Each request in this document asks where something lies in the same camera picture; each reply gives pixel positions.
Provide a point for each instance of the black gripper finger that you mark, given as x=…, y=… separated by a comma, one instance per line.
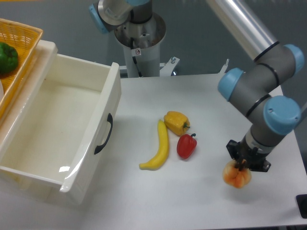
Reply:
x=233, y=148
x=257, y=166

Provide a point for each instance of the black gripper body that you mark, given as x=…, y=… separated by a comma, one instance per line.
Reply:
x=251, y=154

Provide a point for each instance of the round orange knotted bread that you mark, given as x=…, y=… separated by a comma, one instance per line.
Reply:
x=235, y=177

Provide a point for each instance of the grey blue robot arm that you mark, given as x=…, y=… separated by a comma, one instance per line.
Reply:
x=272, y=118

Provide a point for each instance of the red bell pepper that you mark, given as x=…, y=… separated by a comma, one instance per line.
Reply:
x=186, y=145

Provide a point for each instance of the black object at table edge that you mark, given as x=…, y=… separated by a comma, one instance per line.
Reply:
x=302, y=204

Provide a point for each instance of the yellow bell pepper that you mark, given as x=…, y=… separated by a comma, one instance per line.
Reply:
x=177, y=122

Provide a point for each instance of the yellow banana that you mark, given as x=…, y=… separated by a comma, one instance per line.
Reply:
x=161, y=156

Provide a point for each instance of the white plastic drawer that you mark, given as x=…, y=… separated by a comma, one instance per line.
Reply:
x=76, y=97

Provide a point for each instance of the white drawer cabinet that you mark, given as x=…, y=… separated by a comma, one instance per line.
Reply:
x=20, y=156

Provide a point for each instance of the orange woven basket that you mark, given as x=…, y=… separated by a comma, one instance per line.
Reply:
x=24, y=39

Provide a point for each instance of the green bell pepper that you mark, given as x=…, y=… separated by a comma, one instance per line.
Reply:
x=8, y=58

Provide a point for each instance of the black drawer handle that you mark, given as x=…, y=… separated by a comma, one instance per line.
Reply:
x=106, y=137

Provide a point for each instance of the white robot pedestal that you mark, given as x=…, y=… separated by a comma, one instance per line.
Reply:
x=141, y=48

